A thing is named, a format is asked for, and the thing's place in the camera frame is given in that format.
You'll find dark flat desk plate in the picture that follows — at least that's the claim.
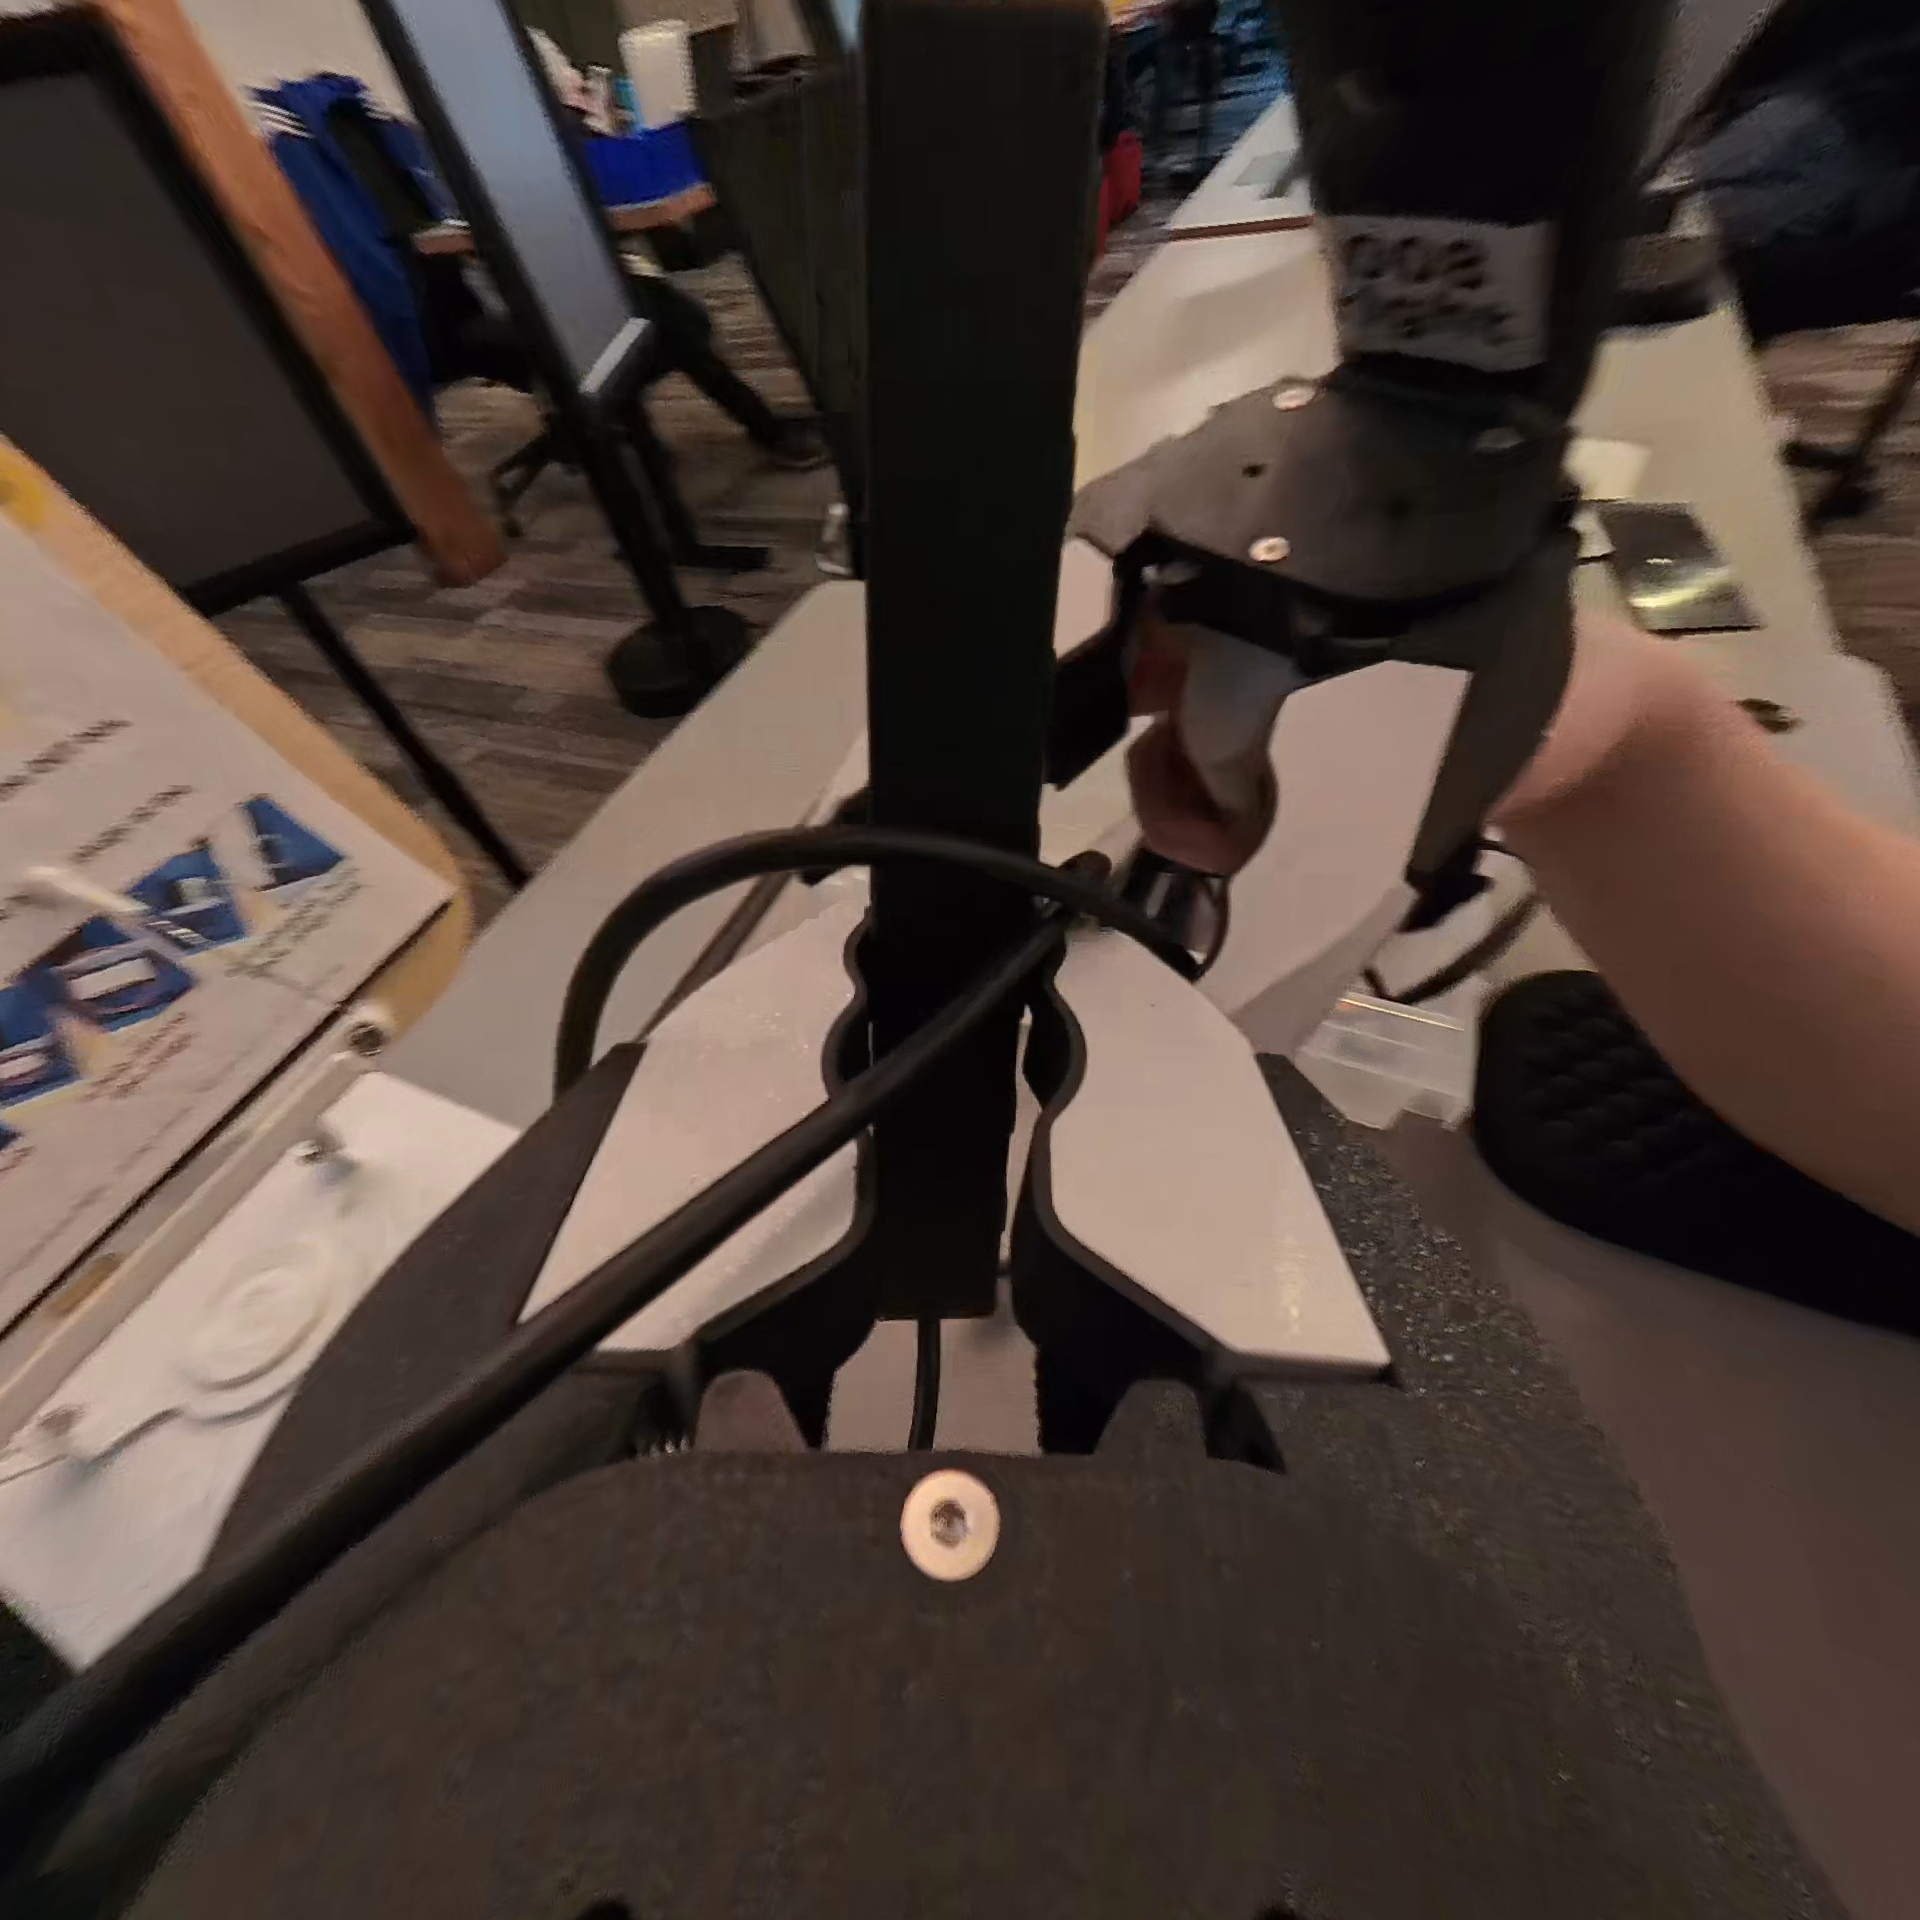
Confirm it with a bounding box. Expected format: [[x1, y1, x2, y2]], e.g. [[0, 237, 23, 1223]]
[[1589, 498, 1769, 639]]

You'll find white stand base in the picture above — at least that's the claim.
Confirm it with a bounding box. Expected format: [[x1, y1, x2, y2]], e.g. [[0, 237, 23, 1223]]
[[0, 1069, 517, 1670]]

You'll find wooden sheet board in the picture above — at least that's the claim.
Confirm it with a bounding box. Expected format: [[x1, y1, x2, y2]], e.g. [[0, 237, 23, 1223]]
[[0, 436, 479, 1088]]

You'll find person's right hand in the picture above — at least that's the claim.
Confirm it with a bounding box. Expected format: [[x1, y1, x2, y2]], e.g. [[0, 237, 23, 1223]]
[[1127, 707, 1281, 875]]

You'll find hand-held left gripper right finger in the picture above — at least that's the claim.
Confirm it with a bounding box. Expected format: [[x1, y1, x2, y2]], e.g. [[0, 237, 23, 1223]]
[[1023, 943, 1397, 1382]]

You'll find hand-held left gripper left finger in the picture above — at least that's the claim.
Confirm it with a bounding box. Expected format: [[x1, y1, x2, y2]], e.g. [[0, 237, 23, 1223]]
[[517, 903, 880, 1363]]

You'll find wire sheet clip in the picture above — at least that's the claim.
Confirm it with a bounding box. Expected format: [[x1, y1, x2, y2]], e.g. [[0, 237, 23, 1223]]
[[23, 860, 392, 1055]]

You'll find short black usb hub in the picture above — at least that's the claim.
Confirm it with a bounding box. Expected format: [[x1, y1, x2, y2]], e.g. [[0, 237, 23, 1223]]
[[863, 0, 1108, 1323]]

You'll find black mesh wrist pad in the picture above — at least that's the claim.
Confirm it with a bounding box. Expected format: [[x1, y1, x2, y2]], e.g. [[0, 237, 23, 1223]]
[[1476, 974, 1920, 1337]]

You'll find blue jacket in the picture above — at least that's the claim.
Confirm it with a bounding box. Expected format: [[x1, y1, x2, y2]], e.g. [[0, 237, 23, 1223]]
[[248, 71, 455, 436]]

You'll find blue storage bin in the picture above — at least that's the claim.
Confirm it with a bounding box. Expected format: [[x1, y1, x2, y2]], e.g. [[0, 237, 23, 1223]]
[[586, 126, 715, 205]]

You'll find brown wooden desk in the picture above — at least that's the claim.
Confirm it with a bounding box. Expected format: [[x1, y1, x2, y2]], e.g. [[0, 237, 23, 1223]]
[[92, 0, 507, 594]]

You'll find black office chair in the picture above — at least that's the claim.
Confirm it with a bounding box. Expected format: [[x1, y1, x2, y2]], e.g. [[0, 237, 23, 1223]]
[[703, 57, 875, 578], [1643, 0, 1920, 527]]

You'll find person's right forearm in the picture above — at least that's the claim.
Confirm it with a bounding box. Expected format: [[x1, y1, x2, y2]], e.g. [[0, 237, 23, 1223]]
[[1494, 620, 1920, 1251]]

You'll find blue plug black usb cable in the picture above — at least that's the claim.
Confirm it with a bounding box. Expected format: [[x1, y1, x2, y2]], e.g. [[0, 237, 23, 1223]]
[[0, 857, 1127, 1789]]

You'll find printed instruction sheet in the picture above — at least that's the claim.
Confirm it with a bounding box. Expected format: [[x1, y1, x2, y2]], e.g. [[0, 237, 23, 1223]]
[[0, 515, 455, 1337]]

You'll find black computer monitor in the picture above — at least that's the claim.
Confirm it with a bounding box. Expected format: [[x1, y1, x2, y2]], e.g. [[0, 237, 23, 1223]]
[[0, 15, 526, 890]]

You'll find clear plastic bin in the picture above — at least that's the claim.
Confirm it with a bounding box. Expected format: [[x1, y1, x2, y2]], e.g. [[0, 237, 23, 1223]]
[[1293, 977, 1478, 1132]]

